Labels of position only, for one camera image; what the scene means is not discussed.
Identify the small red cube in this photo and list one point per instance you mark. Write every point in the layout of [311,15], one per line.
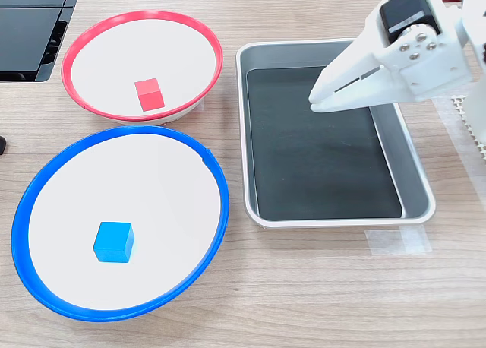
[150,95]

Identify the small blue cube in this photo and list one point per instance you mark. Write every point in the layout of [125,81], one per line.
[113,242]

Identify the steel rectangular tray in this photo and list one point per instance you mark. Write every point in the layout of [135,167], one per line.
[410,165]

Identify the black tray mat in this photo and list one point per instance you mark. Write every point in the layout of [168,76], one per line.
[315,158]

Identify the short clear tape piece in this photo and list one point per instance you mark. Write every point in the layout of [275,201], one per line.
[395,241]

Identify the red-rimmed white round plate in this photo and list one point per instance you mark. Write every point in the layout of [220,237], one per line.
[152,51]

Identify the blue-rimmed white round plate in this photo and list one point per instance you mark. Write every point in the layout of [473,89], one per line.
[152,196]

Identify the small black object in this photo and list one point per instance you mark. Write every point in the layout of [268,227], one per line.
[2,144]

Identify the pale perforated base plate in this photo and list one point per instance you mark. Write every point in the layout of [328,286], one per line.
[480,148]

